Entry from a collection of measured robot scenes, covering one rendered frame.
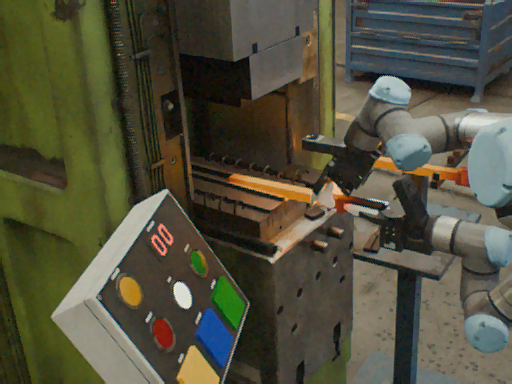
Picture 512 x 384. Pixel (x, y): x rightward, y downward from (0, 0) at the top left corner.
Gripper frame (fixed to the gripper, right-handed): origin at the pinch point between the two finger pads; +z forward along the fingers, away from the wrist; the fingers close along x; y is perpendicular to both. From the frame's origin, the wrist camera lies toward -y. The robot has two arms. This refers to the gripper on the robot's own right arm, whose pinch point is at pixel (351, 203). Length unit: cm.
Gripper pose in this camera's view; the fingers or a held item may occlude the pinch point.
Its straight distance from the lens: 155.0
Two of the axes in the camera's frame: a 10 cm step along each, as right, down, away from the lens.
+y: 0.7, 9.0, 4.4
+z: -8.1, -2.0, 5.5
